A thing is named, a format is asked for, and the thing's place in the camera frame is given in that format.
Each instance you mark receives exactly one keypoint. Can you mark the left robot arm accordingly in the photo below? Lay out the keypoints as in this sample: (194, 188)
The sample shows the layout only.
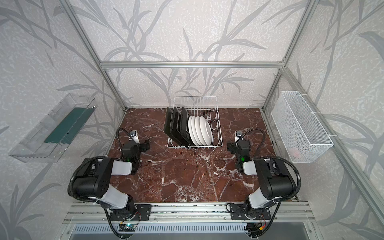
(91, 181)

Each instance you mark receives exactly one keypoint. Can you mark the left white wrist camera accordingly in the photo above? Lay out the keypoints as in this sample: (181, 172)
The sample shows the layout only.
(134, 136)

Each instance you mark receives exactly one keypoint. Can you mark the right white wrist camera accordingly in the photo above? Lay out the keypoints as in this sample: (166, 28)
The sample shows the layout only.
(238, 135)

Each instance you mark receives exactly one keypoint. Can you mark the clear plastic wall bin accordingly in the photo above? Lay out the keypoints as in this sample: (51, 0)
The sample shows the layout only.
(48, 141)

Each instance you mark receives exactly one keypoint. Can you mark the green circuit board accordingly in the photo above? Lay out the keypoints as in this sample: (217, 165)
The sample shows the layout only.
(128, 227)

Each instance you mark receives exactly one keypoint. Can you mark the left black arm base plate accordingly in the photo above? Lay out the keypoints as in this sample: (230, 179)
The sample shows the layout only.
(140, 212)

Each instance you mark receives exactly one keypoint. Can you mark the aluminium mounting rail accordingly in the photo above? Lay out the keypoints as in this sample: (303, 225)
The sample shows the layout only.
(183, 212)

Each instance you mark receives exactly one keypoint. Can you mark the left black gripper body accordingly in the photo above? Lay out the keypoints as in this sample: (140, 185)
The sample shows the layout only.
(142, 145)

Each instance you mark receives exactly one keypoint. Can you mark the aluminium frame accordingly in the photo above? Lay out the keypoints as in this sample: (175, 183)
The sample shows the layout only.
(361, 181)

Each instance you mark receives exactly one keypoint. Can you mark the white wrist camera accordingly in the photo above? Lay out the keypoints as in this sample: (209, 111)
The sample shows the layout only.
(134, 136)
(238, 135)

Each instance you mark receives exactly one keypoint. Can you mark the white mesh wall basket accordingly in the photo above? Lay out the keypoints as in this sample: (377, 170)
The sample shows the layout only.
(299, 127)

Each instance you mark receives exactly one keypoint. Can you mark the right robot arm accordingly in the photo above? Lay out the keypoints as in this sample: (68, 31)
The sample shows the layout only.
(279, 180)

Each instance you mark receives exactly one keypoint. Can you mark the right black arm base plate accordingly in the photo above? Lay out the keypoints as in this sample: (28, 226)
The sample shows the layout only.
(246, 212)

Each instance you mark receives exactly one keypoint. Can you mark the white round plate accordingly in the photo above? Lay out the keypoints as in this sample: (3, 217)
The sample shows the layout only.
(194, 130)
(191, 132)
(199, 131)
(206, 129)

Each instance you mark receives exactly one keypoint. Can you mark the white wire dish rack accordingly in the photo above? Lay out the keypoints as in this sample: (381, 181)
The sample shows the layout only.
(206, 107)

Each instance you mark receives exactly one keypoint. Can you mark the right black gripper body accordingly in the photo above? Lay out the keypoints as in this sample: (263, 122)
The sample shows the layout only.
(233, 147)

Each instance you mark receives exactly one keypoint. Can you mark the floral square plate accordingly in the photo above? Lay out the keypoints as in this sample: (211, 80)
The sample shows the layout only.
(184, 127)
(175, 128)

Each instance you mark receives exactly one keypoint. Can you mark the black square plate yellow rim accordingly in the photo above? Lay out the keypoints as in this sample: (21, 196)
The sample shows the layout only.
(167, 126)

